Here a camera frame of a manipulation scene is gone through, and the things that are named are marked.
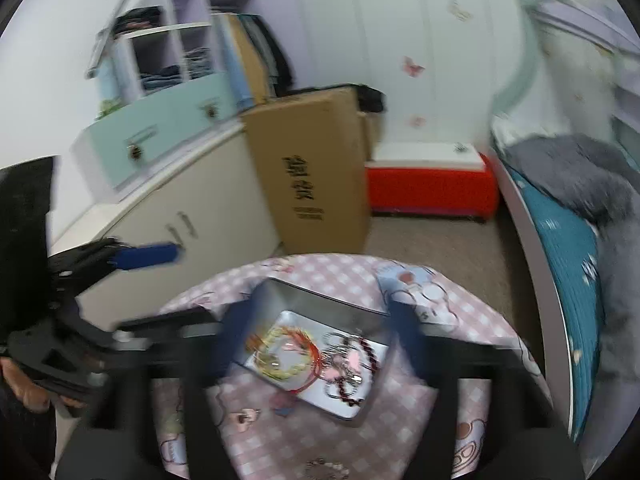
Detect grey duvet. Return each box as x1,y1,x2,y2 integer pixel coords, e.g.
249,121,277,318
505,134,640,386

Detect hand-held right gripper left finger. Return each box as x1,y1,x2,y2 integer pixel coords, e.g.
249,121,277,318
54,297,263,480

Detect red storage bench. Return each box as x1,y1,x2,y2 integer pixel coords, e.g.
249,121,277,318
364,152,501,223

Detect pink checked tablecloth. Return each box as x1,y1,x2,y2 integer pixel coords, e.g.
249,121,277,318
150,252,546,480

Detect light blue hanging shirt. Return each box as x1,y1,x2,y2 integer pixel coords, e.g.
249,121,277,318
217,12,253,111

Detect red string bracelet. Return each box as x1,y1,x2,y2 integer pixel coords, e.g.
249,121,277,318
280,329,323,392

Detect black cloth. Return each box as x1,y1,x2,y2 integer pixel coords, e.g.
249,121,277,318
357,85,388,113

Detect low white cabinet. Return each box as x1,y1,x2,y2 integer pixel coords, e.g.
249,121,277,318
50,125,283,331

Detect white board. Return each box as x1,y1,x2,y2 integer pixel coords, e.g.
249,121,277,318
365,142,488,168

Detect grey metal tin box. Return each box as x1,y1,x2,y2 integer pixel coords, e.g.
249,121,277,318
232,277,401,428

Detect mint drawer unit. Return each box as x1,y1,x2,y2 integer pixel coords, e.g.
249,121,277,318
70,72,241,193

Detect dark red bead bracelet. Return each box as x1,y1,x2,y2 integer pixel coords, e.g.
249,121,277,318
344,337,383,403

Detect tall cardboard box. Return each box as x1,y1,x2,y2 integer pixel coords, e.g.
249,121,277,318
241,86,373,256

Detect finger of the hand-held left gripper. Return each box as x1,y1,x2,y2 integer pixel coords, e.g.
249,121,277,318
47,240,182,282

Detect tan hanging coat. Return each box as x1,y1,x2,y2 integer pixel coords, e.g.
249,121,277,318
232,15,271,106

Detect person's left hand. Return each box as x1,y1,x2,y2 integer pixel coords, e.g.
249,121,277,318
0,357,52,412

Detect white wardrobe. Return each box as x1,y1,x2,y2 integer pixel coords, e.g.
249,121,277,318
290,0,531,161

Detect person's left forearm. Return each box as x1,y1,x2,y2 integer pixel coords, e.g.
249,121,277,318
0,390,58,480

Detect teal bedsheet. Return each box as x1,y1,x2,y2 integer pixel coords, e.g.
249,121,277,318
510,167,608,441

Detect folded jeans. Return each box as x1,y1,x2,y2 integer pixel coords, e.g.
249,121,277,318
140,47,211,93

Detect pile of dark clothes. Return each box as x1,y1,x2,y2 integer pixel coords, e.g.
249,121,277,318
112,6,164,36

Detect lilac cubby shelf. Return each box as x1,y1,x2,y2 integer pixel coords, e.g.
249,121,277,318
112,0,256,101

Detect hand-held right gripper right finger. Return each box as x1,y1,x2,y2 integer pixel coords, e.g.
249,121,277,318
390,301,587,480

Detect mint bunk bed frame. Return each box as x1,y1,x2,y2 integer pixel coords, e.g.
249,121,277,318
487,0,640,461

